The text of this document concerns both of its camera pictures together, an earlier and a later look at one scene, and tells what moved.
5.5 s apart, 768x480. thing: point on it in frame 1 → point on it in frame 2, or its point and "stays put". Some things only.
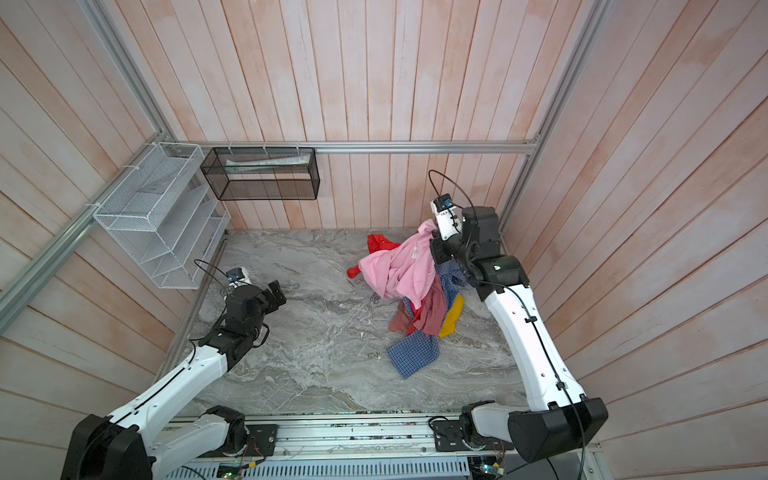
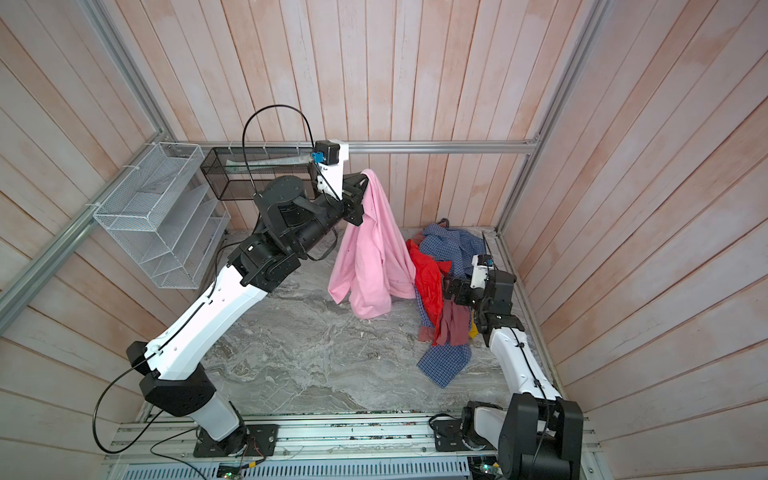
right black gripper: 439,254 → 452,289
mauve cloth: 432,319 → 455,325
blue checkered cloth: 422,348 → 458,247
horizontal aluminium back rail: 498,147 stays put
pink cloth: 408,269 → 376,262
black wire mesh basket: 263,173 stays put
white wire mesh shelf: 166,217 stays put
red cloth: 376,242 → 428,275
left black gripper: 273,304 → 352,195
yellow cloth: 449,325 → 474,331
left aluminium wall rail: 15,293 stays put
